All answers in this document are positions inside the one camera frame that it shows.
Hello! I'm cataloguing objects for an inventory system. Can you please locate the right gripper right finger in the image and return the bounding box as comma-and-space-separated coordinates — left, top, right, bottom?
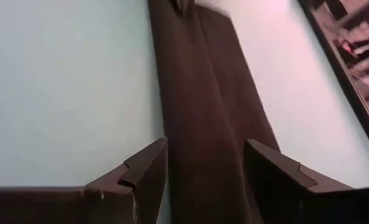
243, 138, 357, 224

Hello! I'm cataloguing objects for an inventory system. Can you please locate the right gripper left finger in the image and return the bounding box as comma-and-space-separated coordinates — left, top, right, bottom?
83, 137, 169, 224

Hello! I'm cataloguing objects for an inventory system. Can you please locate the black towel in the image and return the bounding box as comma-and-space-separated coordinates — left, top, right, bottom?
147, 0, 282, 224

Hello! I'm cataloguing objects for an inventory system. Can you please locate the green table mat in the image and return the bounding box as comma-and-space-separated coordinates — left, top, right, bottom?
0, 0, 369, 224

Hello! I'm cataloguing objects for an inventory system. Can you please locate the black aluminium table frame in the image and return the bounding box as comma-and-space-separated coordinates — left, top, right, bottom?
297, 0, 369, 166

